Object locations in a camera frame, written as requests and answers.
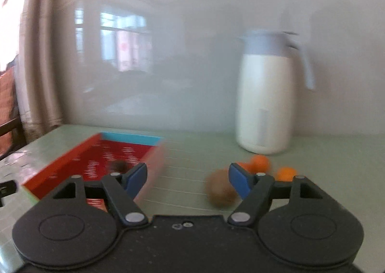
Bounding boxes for beige curtain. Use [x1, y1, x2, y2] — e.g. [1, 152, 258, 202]
[16, 0, 63, 143]

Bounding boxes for white thermos jug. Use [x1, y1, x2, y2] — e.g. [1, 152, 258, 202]
[236, 30, 315, 155]

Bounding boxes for small orange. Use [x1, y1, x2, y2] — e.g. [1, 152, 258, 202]
[275, 167, 298, 182]
[250, 154, 271, 174]
[237, 162, 253, 173]

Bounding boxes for colourful cardboard box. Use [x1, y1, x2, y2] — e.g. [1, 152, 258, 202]
[23, 132, 165, 203]

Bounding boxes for wooden chair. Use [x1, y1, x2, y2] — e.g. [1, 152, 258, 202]
[1, 56, 26, 160]

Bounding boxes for brown kiwi fruit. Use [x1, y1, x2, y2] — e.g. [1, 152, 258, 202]
[205, 169, 238, 209]

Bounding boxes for dark water chestnut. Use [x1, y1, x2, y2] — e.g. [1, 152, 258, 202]
[108, 160, 129, 174]

